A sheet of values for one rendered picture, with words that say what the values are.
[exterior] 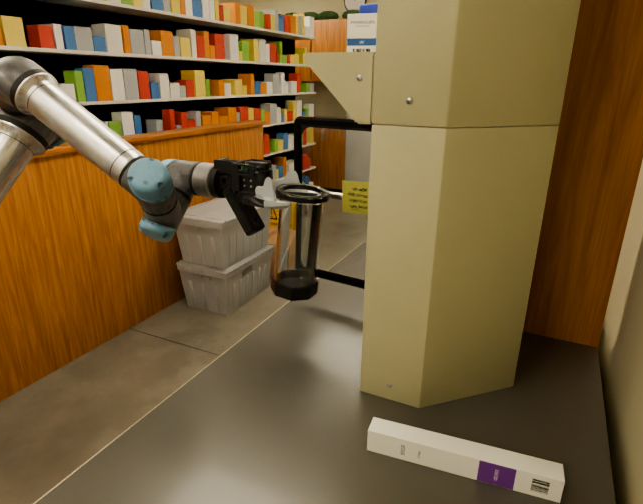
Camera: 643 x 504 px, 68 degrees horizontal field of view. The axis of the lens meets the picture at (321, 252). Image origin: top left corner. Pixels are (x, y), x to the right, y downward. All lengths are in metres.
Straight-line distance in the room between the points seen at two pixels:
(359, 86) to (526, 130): 0.26
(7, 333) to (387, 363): 2.17
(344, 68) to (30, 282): 2.22
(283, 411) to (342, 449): 0.13
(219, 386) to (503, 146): 0.63
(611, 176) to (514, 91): 0.37
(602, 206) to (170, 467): 0.90
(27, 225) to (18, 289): 0.31
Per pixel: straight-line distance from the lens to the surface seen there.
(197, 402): 0.90
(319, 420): 0.84
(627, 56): 1.06
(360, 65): 0.74
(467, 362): 0.88
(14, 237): 2.64
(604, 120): 1.06
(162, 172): 0.94
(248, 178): 1.00
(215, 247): 3.04
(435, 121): 0.71
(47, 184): 2.70
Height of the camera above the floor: 1.47
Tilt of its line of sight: 20 degrees down
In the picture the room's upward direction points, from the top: 1 degrees clockwise
